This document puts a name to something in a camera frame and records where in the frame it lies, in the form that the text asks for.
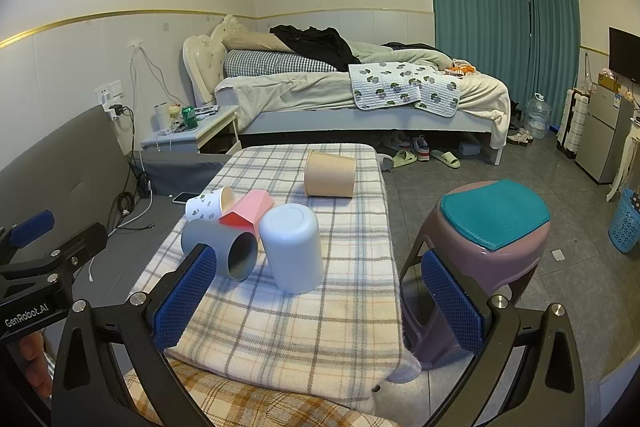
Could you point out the white curved furniture leg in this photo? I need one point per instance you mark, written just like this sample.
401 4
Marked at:
620 177

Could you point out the pale blue nightstand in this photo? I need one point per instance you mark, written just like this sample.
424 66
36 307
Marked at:
200 134

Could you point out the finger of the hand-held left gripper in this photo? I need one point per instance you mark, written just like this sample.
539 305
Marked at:
32 224
75 244

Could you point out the orange plaid cloth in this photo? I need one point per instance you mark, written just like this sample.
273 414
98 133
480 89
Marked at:
240 402

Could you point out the white leaf-print cup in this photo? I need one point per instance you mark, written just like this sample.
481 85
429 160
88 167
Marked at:
205 207

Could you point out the teal stool cushion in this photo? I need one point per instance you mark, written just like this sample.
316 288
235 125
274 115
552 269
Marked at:
495 212

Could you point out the green can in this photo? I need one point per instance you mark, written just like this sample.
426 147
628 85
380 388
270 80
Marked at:
189 119

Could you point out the black television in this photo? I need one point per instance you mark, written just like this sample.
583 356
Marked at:
625 54

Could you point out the grey cup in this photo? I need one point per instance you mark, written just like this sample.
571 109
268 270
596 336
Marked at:
205 232

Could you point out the black clothes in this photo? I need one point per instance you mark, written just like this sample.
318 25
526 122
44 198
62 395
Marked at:
320 44

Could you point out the boxes on fridge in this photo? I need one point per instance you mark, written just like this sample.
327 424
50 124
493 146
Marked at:
609 81

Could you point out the white suitcase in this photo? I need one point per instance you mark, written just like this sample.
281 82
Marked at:
572 122

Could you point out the grey-green duvet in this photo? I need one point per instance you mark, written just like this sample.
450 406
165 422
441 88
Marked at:
390 56

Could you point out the grey-blue box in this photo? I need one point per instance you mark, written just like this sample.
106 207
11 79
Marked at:
470 149

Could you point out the grey slipper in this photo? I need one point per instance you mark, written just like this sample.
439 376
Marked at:
385 162

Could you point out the grey plaid blanket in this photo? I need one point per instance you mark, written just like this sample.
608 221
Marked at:
300 332

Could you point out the person's left hand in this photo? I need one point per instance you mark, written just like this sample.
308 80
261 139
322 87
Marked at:
35 364

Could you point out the purple plastic stool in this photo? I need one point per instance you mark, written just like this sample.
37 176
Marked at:
500 272

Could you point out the sneakers under bed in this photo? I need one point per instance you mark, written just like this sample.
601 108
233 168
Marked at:
407 144

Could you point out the white bed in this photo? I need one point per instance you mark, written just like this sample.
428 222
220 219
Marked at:
200 57

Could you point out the smartphone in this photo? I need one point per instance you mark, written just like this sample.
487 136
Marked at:
186 198

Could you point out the white sneakers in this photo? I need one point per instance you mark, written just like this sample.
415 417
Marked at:
521 137

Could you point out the grey fridge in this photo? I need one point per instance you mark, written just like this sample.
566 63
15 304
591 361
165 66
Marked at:
602 132

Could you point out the pink cup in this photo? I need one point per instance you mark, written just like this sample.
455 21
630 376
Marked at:
250 207

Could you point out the green slipper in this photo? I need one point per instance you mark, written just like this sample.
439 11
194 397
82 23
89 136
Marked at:
404 159
446 158

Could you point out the leaf-print quilted pad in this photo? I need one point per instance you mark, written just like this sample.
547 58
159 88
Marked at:
400 84

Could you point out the beige pillow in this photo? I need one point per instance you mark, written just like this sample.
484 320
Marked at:
255 42

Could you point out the light blue cup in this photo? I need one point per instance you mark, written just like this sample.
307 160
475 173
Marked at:
292 247

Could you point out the blue laundry basket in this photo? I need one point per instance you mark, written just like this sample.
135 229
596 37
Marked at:
625 224

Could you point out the checkered pillow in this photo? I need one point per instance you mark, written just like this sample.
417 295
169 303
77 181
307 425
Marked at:
270 63

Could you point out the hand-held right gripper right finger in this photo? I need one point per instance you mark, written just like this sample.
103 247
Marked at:
450 302

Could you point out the large water bottle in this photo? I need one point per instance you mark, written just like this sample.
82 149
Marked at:
539 117

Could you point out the beige bed sheet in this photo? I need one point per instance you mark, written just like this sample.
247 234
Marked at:
290 94

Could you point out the beige paper cup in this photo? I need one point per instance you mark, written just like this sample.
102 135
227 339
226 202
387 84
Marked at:
327 177

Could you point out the black plug charger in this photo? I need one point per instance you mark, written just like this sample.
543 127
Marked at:
116 112

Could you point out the grey sofa bed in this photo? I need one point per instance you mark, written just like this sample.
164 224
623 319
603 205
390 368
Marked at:
60 157

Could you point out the narrow teal curtain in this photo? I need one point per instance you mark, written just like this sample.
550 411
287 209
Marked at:
552 37

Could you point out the wall power outlet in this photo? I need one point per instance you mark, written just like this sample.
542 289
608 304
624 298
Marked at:
109 90

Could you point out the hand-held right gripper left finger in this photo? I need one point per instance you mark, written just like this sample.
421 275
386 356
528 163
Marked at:
184 299

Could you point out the paper scrap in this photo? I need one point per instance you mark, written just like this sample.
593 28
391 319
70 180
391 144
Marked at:
558 255

